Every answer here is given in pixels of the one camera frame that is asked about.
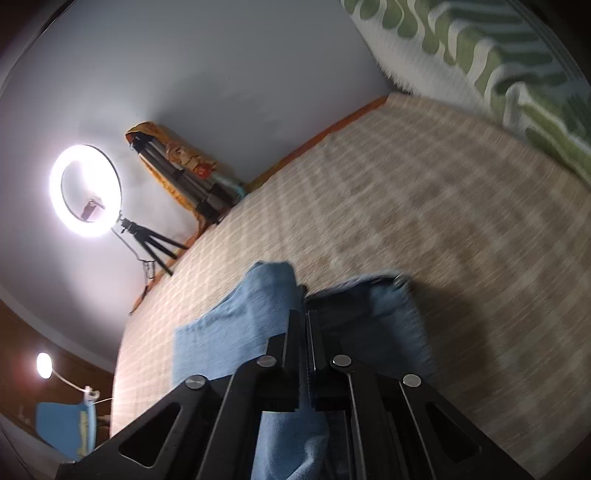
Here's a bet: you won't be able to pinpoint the white ring light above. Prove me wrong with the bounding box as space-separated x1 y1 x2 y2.
49 144 124 239

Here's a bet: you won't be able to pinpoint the beige checked bed sheet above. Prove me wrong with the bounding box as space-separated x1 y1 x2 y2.
111 92 591 480

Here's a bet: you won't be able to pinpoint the black power cable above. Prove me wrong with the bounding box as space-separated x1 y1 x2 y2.
113 230 156 317

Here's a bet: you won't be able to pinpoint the white desk lamp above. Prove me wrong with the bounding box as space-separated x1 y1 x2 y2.
36 352 100 407

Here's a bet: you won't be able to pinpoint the small black tripod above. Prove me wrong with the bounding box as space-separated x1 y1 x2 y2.
117 218 190 278

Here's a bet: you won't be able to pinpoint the teal bottle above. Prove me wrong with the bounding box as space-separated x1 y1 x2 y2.
215 174 250 200

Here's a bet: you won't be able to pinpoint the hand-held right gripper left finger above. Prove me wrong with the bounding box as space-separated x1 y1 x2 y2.
55 310 308 480

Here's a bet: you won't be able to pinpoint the blue denim pants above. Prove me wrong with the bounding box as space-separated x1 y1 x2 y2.
173 261 437 480

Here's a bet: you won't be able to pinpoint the green and white pillow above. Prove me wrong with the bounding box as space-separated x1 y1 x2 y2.
339 0 591 186

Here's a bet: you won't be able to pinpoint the folded silver tripod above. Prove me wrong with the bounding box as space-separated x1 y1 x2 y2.
129 131 241 227

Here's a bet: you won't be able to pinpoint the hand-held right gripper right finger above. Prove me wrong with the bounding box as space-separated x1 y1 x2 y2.
307 310 536 480

